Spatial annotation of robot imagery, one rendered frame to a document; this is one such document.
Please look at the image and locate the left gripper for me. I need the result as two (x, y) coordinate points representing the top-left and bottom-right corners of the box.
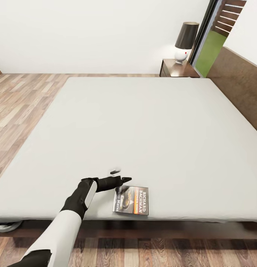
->
(104, 175), (132, 191)

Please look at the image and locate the hardback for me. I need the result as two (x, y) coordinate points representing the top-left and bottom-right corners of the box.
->
(112, 185), (149, 215)

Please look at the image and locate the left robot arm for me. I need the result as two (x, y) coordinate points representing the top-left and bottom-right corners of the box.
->
(7, 167), (132, 267)

